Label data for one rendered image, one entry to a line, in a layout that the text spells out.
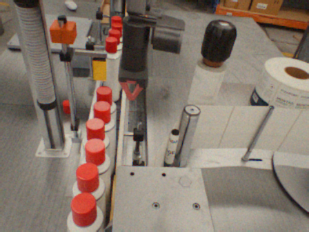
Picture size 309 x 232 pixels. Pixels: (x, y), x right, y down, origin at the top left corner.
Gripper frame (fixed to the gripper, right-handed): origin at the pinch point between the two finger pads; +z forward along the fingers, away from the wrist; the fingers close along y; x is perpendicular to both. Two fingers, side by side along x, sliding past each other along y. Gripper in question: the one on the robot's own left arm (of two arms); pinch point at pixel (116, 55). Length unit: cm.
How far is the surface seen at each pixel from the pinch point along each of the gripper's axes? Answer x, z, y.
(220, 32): -36.3, -0.9, 26.5
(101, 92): -44.0, 15.0, -1.0
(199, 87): -26.0, 11.9, 24.9
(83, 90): -0.4, 13.4, -11.6
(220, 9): 288, -124, 139
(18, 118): -13.7, 23.4, -28.3
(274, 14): 278, -118, 218
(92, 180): -61, 28, 0
